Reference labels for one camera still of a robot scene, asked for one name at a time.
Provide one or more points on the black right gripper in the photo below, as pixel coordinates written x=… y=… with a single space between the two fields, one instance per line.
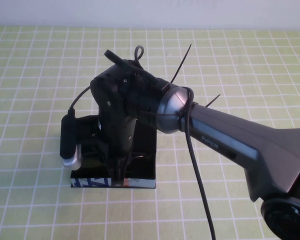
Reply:
x=112 y=100

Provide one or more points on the black glasses case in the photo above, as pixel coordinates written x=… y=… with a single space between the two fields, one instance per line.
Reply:
x=146 y=140

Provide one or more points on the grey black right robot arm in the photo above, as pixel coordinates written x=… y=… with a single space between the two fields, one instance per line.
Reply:
x=240 y=140

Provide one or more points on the black zip tie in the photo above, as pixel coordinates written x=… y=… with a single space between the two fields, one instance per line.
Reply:
x=213 y=100
x=181 y=63

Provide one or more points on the green checked tablecloth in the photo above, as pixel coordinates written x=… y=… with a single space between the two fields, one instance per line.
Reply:
x=40 y=75

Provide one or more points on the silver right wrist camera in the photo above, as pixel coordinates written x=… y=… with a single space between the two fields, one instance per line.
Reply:
x=71 y=162

